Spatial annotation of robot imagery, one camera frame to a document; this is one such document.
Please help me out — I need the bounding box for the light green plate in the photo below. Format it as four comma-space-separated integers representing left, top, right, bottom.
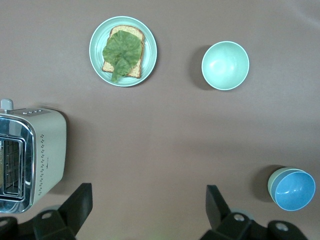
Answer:
88, 15, 158, 88

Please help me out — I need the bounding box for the beige chrome toaster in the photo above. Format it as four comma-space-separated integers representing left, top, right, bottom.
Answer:
0, 98, 68, 215

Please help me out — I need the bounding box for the light green bowl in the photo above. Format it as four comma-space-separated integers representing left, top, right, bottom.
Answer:
267, 166, 308, 203
201, 40, 250, 91

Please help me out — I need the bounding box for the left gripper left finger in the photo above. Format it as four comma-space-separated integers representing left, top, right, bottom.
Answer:
0, 182, 93, 240

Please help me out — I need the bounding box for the green lettuce leaf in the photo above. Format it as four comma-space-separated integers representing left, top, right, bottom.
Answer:
101, 29, 144, 83

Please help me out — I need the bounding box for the brown bread slice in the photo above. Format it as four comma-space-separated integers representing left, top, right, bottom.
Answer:
101, 24, 146, 79

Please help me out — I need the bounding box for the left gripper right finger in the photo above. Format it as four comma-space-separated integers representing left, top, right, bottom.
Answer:
199, 184, 310, 240

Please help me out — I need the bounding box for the blue bowl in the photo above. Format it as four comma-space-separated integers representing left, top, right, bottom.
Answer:
271, 169, 317, 212

